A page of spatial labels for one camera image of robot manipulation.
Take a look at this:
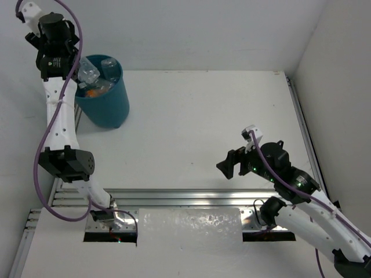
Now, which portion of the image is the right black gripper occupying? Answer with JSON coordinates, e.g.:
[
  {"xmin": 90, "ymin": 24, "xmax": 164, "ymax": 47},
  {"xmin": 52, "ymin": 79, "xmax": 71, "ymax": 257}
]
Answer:
[{"xmin": 216, "ymin": 137, "xmax": 276, "ymax": 182}]

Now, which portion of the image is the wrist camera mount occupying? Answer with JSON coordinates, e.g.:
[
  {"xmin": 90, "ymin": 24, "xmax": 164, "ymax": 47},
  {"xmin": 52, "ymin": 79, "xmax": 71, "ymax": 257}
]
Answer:
[
  {"xmin": 15, "ymin": 0, "xmax": 45, "ymax": 36},
  {"xmin": 241, "ymin": 125, "xmax": 263, "ymax": 153}
]

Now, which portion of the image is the purple cable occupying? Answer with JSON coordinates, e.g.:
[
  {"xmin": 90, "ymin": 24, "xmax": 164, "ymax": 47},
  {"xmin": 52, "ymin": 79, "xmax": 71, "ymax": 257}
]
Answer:
[
  {"xmin": 249, "ymin": 130, "xmax": 371, "ymax": 278},
  {"xmin": 14, "ymin": 0, "xmax": 139, "ymax": 232}
]

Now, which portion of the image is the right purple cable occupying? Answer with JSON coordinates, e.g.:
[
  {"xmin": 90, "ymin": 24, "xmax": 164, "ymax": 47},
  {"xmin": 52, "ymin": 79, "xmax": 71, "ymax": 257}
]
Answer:
[{"xmin": 249, "ymin": 130, "xmax": 371, "ymax": 278}]

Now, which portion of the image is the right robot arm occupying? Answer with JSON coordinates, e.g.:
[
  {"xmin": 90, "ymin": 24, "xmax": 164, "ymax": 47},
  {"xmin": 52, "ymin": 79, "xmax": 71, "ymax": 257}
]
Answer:
[{"xmin": 216, "ymin": 141, "xmax": 370, "ymax": 277}]

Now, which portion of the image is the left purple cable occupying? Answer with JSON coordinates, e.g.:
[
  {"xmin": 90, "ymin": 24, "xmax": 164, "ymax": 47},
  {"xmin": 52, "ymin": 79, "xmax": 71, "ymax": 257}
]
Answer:
[{"xmin": 14, "ymin": 0, "xmax": 139, "ymax": 232}]

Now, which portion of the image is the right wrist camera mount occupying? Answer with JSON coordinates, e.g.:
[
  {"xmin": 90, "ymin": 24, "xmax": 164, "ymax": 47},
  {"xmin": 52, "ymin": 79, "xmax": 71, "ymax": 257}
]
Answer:
[{"xmin": 241, "ymin": 125, "xmax": 263, "ymax": 153}]

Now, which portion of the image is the clear bottle white cap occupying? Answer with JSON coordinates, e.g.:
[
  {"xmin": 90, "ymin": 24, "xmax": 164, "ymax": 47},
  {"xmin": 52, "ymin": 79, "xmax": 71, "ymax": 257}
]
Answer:
[{"xmin": 78, "ymin": 57, "xmax": 100, "ymax": 84}]

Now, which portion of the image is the orange label bottle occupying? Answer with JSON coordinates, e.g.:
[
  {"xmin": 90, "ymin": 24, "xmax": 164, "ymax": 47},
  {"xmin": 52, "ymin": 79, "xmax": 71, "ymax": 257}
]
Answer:
[{"xmin": 85, "ymin": 89, "xmax": 106, "ymax": 98}]

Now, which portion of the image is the teal plastic bin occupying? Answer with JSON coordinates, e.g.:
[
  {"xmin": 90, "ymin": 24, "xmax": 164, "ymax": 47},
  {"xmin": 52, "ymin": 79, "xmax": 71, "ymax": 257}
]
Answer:
[{"xmin": 75, "ymin": 54, "xmax": 130, "ymax": 129}]

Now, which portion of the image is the aluminium rail frame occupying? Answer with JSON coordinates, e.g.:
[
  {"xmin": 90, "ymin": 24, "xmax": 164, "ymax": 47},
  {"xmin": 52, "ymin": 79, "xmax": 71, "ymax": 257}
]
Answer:
[{"xmin": 10, "ymin": 71, "xmax": 319, "ymax": 277}]

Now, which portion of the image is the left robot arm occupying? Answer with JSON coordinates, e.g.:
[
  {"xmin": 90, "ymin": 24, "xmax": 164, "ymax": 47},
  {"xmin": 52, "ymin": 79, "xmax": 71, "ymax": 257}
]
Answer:
[{"xmin": 26, "ymin": 12, "xmax": 118, "ymax": 229}]

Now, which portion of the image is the blue label bottle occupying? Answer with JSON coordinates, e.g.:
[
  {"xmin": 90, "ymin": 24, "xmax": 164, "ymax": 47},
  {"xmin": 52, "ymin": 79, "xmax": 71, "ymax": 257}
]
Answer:
[{"xmin": 78, "ymin": 82, "xmax": 87, "ymax": 89}]

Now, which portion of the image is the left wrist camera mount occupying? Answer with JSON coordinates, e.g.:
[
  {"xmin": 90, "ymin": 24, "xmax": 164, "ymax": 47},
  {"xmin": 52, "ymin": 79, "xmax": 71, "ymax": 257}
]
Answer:
[{"xmin": 15, "ymin": 0, "xmax": 45, "ymax": 36}]

